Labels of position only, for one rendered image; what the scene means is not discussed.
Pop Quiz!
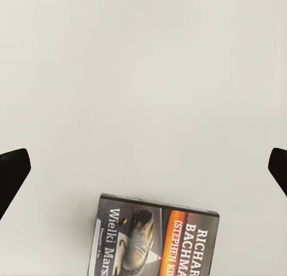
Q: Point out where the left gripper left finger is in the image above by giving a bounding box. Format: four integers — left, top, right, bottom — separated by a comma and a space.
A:
0, 148, 31, 220

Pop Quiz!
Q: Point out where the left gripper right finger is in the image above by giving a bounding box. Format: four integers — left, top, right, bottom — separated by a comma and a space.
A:
268, 148, 287, 196

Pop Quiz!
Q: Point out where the hardback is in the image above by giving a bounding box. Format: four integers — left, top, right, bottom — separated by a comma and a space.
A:
87, 193, 220, 276

